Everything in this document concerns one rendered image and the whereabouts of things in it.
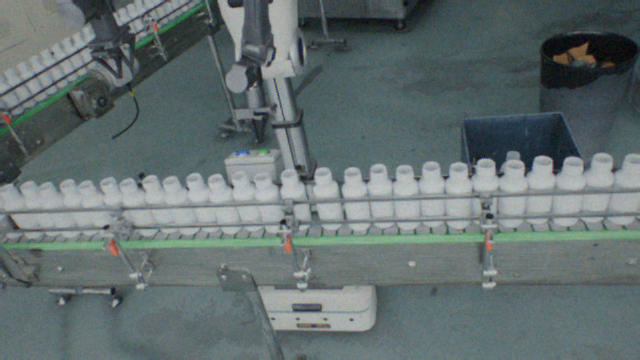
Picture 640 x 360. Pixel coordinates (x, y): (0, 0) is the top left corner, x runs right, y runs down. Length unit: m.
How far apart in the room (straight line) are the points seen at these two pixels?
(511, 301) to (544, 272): 1.05
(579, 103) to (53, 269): 2.41
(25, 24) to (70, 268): 3.72
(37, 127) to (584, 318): 2.44
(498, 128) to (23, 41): 4.24
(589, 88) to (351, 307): 1.59
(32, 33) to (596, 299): 4.67
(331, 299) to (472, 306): 0.64
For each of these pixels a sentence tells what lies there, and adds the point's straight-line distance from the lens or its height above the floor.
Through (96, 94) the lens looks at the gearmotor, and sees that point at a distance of 2.47.
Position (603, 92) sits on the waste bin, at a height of 0.49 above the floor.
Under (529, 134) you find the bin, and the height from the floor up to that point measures 0.87.
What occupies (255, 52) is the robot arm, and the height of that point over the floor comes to 1.37.
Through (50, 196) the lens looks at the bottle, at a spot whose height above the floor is 1.14.
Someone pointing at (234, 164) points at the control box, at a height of 1.11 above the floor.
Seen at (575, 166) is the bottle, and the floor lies 1.14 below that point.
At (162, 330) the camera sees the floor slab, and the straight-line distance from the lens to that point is 2.55.
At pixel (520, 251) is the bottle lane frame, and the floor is 0.95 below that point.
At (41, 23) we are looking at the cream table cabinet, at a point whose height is 0.65.
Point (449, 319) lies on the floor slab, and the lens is 2.27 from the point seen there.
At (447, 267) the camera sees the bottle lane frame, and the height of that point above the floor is 0.89.
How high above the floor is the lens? 1.85
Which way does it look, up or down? 37 degrees down
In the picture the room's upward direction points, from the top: 11 degrees counter-clockwise
